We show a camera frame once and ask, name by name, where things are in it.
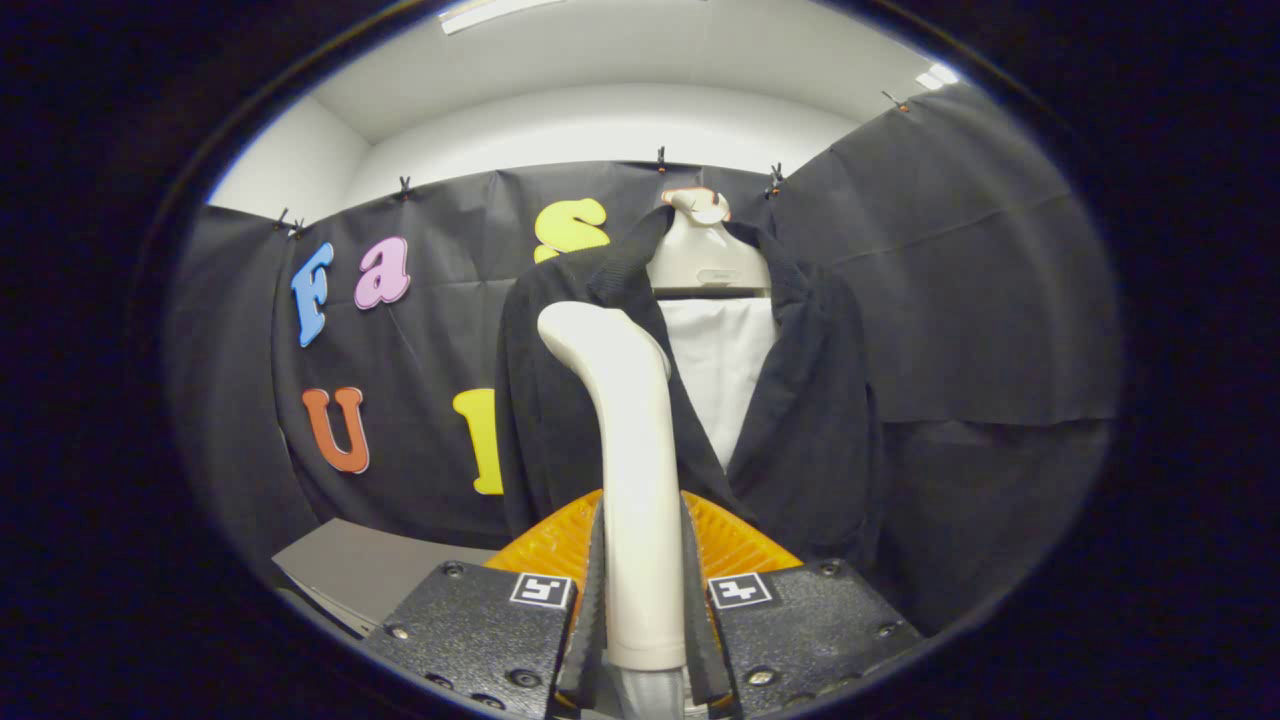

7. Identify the black blazer jacket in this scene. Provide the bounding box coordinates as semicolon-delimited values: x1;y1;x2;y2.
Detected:
495;205;886;571

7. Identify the white garment steamer head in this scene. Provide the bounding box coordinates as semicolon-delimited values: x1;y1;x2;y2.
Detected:
537;302;691;720

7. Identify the white clothes hanger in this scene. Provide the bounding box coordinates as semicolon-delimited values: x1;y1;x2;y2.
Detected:
645;188;773;299

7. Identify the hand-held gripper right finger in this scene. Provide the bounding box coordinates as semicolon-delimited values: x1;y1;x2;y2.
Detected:
680;490;923;719

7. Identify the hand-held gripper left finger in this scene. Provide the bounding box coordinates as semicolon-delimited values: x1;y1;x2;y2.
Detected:
362;488;608;719

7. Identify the black backdrop cloth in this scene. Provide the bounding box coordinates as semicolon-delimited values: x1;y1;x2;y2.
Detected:
165;85;1121;636

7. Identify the grey cabinet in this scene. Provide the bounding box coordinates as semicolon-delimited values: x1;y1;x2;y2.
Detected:
272;517;501;641

